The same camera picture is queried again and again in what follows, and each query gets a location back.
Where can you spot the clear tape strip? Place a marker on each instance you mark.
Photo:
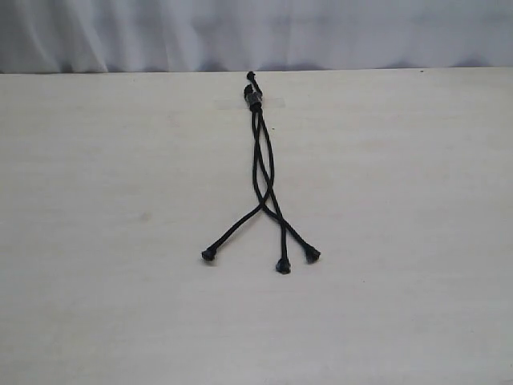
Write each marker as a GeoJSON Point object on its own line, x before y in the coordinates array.
{"type": "Point", "coordinates": [240, 104]}

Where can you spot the white backdrop curtain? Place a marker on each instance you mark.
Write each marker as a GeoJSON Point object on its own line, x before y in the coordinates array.
{"type": "Point", "coordinates": [129, 36]}

